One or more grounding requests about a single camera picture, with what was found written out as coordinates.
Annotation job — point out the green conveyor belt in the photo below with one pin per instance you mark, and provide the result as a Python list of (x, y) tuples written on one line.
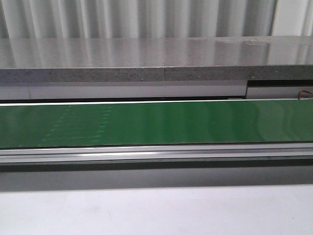
[(99, 124)]

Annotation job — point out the aluminium conveyor frame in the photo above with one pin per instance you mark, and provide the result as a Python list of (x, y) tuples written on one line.
[(156, 157)]

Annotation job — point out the grey speckled stone counter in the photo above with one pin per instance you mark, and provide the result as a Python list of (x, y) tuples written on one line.
[(156, 60)]

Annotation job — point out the white pleated curtain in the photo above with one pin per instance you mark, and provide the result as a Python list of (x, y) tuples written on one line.
[(154, 18)]

